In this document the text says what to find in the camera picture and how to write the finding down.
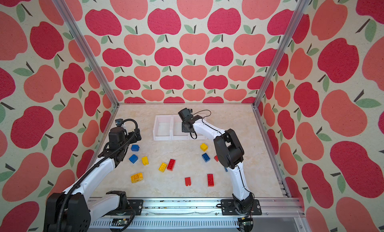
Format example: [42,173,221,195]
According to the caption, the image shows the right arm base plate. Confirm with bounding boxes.
[217,199,263,216]

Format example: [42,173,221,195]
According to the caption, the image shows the aluminium frame post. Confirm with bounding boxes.
[52,0,120,109]
[252,0,310,111]

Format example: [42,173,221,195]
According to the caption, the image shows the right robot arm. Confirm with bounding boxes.
[178,108,255,215]

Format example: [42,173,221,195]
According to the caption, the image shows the red small lego bottom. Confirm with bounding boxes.
[185,177,192,187]

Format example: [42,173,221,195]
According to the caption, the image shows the yellow double lego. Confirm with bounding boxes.
[131,173,144,184]

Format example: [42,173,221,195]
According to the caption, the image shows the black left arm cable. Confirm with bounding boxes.
[55,118,139,232]

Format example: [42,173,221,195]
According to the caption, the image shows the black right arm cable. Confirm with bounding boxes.
[191,110,256,209]

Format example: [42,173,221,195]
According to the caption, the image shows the white three-compartment bin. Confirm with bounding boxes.
[153,115,193,141]

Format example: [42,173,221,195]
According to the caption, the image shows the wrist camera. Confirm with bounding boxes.
[178,108,193,122]
[115,119,124,127]

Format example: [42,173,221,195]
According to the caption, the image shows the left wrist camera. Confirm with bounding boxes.
[115,119,124,127]

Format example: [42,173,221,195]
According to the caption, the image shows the right aluminium frame post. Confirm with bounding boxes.
[252,0,310,111]

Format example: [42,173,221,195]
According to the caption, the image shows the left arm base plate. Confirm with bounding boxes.
[119,199,144,217]

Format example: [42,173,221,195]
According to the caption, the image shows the blue lego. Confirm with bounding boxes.
[129,154,138,164]
[202,153,210,163]
[131,145,140,152]

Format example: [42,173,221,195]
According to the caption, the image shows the left aluminium frame post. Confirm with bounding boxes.
[52,0,120,109]

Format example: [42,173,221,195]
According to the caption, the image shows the aluminium front rail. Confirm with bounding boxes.
[86,198,310,232]

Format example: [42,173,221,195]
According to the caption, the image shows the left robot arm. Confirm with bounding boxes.
[44,125,141,232]

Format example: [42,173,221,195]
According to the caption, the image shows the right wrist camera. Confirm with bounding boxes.
[178,108,193,122]

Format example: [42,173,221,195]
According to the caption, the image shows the red long lego bottom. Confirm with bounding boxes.
[207,174,215,187]

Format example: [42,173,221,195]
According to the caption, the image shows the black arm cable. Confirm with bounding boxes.
[55,118,139,232]
[191,110,256,209]

